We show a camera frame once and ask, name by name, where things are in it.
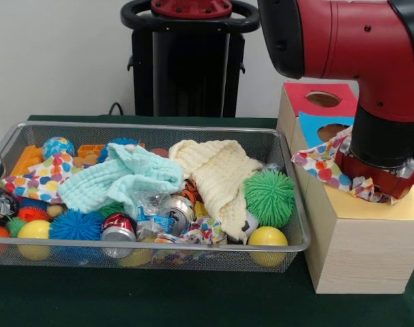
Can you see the blue spiky ball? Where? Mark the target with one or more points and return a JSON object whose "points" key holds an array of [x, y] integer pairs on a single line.
{"points": [[75, 226]]}

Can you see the wooden box with three holes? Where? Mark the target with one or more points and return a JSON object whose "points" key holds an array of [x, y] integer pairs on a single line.
{"points": [[363, 259]]}

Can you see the mint waffle cloth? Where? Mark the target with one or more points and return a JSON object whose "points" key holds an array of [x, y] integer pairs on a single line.
{"points": [[90, 184]]}

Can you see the blue globe ball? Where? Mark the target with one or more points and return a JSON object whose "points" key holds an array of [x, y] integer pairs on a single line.
{"points": [[58, 147]]}

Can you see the dark green table cloth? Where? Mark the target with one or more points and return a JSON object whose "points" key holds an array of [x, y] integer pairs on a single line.
{"points": [[159, 299]]}

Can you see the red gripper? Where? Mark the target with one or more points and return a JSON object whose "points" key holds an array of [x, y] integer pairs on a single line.
{"points": [[384, 178]]}

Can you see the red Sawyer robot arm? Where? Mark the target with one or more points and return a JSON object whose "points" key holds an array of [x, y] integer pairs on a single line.
{"points": [[350, 37]]}

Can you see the polka dot cloth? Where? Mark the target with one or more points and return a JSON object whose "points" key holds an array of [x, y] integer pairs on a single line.
{"points": [[46, 177], [321, 163]]}

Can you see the orange building block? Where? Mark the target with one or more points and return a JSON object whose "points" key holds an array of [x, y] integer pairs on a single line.
{"points": [[26, 158]]}

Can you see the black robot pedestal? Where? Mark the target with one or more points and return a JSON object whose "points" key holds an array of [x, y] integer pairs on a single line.
{"points": [[142, 75]]}

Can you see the yellow ball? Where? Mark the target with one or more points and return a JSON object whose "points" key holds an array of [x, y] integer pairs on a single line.
{"points": [[268, 238], [34, 230]]}

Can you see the green spiky ball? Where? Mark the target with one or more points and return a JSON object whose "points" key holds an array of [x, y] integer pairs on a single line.
{"points": [[269, 197]]}

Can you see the cream waffle cloth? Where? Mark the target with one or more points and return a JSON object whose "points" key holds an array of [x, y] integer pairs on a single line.
{"points": [[220, 170]]}

